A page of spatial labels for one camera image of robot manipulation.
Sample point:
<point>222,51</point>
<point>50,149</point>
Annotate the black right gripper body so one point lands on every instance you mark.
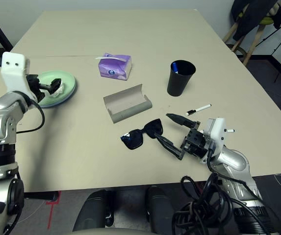
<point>195,142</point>

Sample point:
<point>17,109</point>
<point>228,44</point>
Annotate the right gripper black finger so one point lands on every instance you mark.
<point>179,119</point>
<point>172,148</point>

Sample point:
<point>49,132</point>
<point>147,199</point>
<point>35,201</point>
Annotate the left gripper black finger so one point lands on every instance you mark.
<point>55,84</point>
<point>46,93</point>

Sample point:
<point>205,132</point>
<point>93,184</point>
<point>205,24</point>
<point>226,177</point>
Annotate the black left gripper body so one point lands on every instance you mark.
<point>34,88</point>

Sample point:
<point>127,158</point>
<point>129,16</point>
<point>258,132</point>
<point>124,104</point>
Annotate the white tissue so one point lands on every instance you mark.
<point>59,91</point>

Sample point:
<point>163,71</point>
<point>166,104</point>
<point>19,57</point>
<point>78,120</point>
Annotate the light green plate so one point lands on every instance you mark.
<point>68,84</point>

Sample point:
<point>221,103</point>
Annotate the black sunglasses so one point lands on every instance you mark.
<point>133,142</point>

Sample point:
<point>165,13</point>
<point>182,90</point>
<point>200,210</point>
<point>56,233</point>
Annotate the grey glasses case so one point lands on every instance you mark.
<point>123,102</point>

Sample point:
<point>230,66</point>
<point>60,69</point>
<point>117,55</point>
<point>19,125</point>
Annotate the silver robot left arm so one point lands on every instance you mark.
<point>0,117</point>

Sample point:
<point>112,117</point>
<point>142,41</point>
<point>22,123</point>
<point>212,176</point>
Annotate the light blue plate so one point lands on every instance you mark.
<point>54,106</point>

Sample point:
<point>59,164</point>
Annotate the white marker black cap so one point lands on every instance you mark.
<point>199,109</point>

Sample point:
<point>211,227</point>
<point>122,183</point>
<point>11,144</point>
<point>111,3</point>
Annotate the black plastic cup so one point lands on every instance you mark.
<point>177,85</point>

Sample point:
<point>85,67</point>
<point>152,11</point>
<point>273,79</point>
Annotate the blue marker pen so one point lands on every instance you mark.
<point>174,67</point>

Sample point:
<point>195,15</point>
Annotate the purple tissue pack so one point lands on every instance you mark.
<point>113,68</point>

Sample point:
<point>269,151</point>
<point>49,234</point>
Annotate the dark grey robot right leg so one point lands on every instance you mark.
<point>158,210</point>

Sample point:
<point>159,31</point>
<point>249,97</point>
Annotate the dark grey robot leg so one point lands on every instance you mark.
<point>93,210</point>
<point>158,210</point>

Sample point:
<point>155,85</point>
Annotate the dark grey robot left leg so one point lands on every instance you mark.
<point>93,210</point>

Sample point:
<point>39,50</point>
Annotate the wooden chair with jacket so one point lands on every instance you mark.
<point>248,17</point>

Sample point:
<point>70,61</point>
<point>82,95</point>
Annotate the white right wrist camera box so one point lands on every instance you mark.
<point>216,132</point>

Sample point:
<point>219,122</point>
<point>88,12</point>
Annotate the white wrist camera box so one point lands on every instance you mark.
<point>216,132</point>
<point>14,71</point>

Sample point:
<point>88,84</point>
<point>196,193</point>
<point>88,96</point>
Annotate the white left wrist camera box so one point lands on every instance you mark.
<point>14,71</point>

